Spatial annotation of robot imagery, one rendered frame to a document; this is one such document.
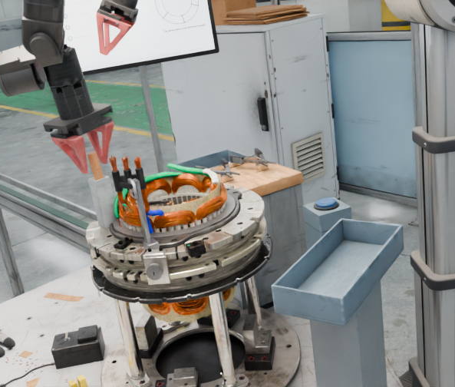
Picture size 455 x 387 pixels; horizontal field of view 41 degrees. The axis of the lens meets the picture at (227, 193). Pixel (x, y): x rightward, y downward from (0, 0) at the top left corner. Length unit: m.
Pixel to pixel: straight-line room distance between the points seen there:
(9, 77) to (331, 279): 0.59
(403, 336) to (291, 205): 1.43
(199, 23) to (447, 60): 1.20
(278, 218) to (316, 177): 2.30
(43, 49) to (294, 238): 0.69
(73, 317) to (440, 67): 0.97
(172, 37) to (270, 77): 1.27
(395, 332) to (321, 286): 1.76
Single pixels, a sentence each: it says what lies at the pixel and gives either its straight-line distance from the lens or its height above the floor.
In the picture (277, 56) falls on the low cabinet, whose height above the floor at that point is 1.04.
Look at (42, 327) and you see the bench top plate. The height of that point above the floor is 0.78.
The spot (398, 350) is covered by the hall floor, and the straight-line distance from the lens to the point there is 2.60.
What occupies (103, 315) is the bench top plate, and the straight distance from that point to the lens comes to 1.49.
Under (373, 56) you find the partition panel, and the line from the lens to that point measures 3.57.
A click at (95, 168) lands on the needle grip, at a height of 1.20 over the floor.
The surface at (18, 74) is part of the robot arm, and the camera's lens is 1.04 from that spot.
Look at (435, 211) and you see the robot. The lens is 1.14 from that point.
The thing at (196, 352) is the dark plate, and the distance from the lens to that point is 1.28.
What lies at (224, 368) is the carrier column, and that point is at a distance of 1.11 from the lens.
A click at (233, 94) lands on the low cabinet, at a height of 0.83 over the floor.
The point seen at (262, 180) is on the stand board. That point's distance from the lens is 1.31.
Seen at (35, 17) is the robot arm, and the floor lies 1.46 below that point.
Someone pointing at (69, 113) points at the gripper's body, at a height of 1.31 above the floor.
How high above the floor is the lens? 1.49
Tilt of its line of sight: 20 degrees down
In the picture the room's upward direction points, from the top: 8 degrees counter-clockwise
